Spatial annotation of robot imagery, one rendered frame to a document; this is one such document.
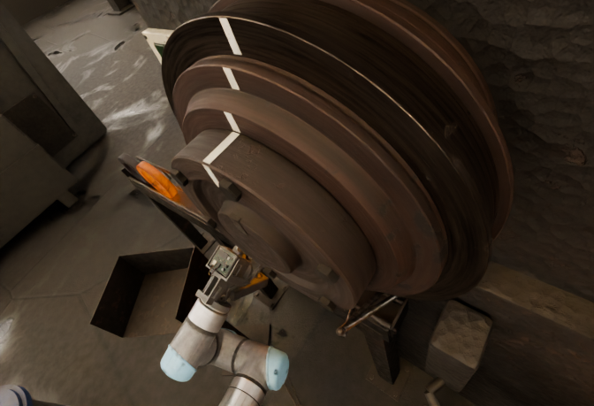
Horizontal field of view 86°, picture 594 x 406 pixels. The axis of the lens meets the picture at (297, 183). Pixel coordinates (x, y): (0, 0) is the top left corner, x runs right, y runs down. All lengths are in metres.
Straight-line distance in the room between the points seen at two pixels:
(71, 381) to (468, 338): 1.82
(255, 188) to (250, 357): 0.55
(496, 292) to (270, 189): 0.45
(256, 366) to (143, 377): 1.12
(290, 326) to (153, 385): 0.66
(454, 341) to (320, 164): 0.47
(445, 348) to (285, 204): 0.46
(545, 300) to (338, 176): 0.45
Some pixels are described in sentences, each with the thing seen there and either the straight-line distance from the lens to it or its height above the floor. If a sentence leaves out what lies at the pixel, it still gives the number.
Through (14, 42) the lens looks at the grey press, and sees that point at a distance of 3.20.
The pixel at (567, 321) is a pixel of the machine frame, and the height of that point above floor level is 0.87.
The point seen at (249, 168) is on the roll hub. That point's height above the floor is 1.25.
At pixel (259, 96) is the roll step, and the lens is 0.30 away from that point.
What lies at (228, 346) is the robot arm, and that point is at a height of 0.73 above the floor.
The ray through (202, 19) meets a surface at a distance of 0.33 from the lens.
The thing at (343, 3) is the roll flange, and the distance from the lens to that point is 0.30.
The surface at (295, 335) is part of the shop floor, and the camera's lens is 1.55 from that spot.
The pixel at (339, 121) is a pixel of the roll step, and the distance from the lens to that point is 0.25.
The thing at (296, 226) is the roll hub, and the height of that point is 1.21.
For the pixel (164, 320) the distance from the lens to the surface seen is 1.09.
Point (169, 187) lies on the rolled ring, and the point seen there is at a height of 0.66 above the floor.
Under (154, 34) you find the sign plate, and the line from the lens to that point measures 0.75.
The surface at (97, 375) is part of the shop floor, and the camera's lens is 2.00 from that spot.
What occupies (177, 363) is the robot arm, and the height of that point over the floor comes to 0.81.
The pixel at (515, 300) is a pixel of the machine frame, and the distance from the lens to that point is 0.63.
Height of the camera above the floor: 1.44
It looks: 47 degrees down
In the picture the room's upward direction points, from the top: 22 degrees counter-clockwise
